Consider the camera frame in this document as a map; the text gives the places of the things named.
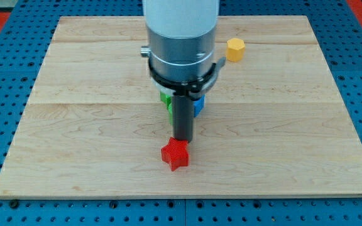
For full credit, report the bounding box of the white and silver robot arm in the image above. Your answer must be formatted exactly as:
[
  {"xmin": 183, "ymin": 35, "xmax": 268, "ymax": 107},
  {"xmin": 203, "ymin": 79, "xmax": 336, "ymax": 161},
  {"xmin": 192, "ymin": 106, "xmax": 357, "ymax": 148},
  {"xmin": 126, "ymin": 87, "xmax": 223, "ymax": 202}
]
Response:
[{"xmin": 142, "ymin": 0, "xmax": 219, "ymax": 82}]

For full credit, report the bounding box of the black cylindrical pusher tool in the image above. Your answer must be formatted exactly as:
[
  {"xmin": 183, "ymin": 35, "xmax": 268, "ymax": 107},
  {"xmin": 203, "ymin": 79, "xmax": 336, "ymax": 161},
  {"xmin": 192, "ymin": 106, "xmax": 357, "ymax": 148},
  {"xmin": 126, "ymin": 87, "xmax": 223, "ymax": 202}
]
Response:
[{"xmin": 172, "ymin": 95, "xmax": 194, "ymax": 143}]

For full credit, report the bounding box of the green block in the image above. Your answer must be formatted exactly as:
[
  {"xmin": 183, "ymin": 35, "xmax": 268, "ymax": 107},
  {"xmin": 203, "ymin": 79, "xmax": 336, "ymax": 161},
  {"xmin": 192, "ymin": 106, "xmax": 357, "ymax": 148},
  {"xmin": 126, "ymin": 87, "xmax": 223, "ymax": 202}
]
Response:
[{"xmin": 160, "ymin": 92, "xmax": 173, "ymax": 125}]

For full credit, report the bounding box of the blue block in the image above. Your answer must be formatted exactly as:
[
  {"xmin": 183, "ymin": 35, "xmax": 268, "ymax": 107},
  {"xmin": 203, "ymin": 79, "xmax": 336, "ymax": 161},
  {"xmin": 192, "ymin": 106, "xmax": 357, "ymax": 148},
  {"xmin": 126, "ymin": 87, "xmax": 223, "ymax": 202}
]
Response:
[{"xmin": 194, "ymin": 95, "xmax": 206, "ymax": 117}]

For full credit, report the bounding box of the red star block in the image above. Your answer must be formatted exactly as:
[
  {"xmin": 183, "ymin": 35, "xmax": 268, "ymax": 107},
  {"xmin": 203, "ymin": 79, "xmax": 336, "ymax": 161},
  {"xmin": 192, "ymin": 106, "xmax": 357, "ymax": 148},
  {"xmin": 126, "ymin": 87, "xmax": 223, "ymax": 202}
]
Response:
[{"xmin": 161, "ymin": 137, "xmax": 189, "ymax": 171}]

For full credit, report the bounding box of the yellow hexagon block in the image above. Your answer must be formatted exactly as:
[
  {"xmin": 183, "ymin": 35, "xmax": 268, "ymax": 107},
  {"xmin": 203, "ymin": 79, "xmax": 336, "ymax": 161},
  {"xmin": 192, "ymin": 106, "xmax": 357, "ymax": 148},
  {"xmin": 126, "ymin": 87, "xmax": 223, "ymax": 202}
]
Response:
[{"xmin": 226, "ymin": 38, "xmax": 245, "ymax": 62}]

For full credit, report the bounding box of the light wooden board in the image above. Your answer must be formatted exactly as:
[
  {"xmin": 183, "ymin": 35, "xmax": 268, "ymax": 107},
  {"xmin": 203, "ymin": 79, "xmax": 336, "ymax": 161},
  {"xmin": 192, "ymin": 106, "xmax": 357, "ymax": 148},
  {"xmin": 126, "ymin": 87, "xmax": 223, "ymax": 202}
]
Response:
[{"xmin": 0, "ymin": 16, "xmax": 362, "ymax": 200}]

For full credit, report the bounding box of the black clamp ring with lever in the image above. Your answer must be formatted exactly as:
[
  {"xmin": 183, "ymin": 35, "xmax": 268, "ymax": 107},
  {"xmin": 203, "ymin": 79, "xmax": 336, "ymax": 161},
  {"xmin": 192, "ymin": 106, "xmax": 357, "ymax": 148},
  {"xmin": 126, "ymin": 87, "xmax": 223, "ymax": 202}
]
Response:
[{"xmin": 147, "ymin": 56, "xmax": 227, "ymax": 101}]

